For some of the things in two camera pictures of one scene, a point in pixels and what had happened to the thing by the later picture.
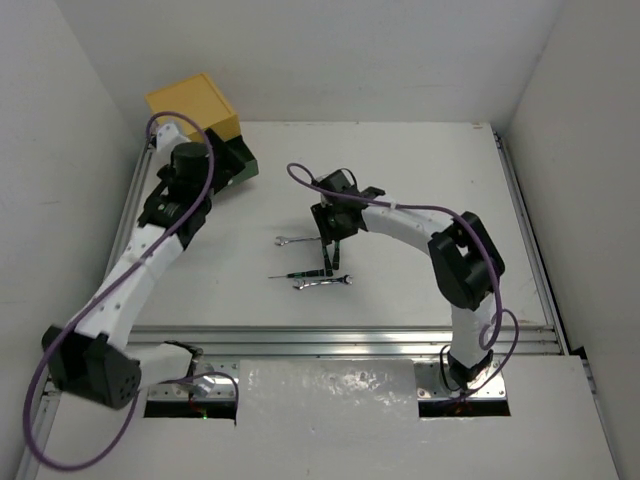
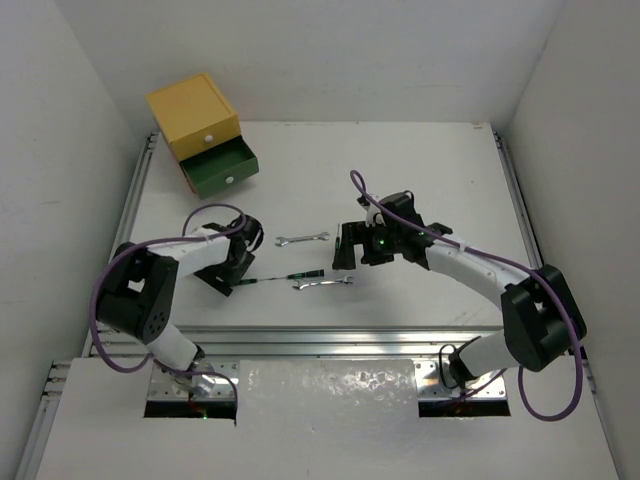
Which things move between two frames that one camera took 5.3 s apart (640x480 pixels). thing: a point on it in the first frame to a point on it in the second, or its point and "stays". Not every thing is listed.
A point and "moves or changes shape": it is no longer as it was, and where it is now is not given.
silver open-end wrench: (283, 240) stays
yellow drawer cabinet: (199, 99) stays
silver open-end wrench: (301, 283) stays
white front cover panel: (345, 419) stays
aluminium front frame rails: (310, 341) stays
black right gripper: (330, 233) to (356, 233)
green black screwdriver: (319, 272) moves or changes shape
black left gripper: (223, 157) to (220, 276)
